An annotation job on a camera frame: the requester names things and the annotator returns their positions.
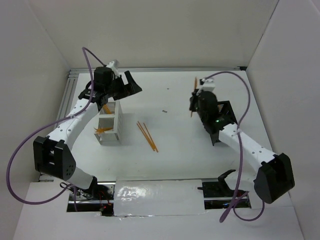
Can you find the black utensil container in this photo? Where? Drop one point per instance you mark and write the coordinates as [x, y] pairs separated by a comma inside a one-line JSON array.
[[225, 116]]

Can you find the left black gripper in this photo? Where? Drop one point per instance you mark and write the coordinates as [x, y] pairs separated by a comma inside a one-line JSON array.
[[133, 87]]

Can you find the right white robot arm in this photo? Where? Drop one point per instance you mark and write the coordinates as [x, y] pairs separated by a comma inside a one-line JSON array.
[[274, 171]]

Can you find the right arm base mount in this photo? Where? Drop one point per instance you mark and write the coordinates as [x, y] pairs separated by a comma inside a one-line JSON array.
[[216, 193]]

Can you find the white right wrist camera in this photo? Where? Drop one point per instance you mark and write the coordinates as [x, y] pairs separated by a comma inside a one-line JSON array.
[[206, 85]]

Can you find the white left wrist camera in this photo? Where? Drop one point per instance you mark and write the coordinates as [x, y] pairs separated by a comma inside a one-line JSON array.
[[113, 65]]

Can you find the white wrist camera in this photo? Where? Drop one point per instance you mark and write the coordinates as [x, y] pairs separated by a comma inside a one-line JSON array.
[[206, 85], [113, 65]]

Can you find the aluminium rail at back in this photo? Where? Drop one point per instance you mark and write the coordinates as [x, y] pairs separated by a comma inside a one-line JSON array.
[[182, 69]]

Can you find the white tape sheet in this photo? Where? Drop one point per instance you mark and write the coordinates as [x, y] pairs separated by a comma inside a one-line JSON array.
[[158, 198]]

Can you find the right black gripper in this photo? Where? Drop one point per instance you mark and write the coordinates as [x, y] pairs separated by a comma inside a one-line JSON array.
[[193, 99]]

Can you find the white utensil container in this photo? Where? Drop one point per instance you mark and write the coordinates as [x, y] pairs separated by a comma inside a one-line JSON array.
[[114, 120]]

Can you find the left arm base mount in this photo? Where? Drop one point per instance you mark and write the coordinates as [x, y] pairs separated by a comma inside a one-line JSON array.
[[102, 202]]

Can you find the orange chopstick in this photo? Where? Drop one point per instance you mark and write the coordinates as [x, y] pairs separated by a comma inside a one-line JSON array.
[[146, 136], [150, 137]]

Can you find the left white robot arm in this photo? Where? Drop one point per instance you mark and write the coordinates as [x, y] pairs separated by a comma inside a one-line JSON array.
[[53, 153]]

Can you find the orange spoon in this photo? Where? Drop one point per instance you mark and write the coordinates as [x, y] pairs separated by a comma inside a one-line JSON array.
[[106, 109]]

